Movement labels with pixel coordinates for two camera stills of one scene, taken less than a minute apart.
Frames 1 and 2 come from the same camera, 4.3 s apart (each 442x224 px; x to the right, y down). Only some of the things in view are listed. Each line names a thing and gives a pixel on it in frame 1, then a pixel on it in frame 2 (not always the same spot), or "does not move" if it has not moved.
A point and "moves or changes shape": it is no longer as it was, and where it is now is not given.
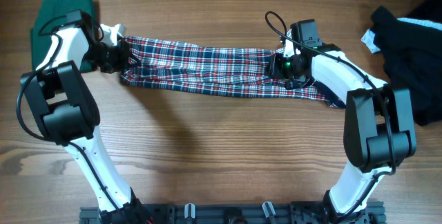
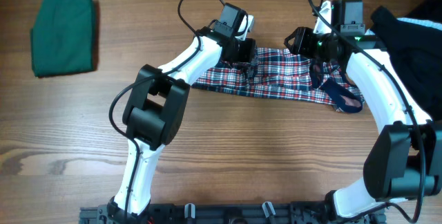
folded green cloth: (57, 4) does not move
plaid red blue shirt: (194, 67) moves or changes shape
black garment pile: (412, 55) does not move
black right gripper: (274, 70) to (302, 36)
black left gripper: (123, 62) to (246, 54)
